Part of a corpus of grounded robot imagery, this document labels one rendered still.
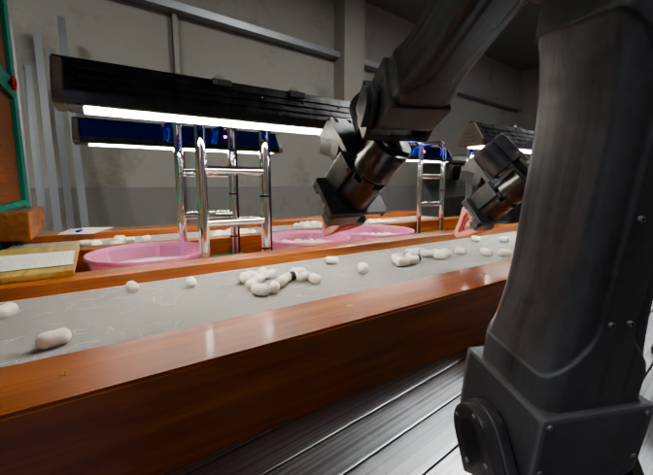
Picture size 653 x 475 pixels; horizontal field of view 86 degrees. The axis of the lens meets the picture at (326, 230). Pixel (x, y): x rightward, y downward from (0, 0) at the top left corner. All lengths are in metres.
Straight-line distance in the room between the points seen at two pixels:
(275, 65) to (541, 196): 3.74
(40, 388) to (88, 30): 3.12
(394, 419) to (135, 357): 0.28
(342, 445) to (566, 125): 0.34
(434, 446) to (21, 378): 0.38
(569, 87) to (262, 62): 3.67
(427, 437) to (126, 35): 3.31
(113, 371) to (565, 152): 0.37
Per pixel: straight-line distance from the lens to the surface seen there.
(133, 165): 3.24
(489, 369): 0.24
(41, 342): 0.53
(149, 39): 3.46
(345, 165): 0.47
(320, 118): 0.73
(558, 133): 0.20
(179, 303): 0.62
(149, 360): 0.39
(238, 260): 0.80
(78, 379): 0.39
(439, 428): 0.45
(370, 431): 0.43
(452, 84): 0.36
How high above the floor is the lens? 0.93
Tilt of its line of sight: 8 degrees down
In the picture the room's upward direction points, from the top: straight up
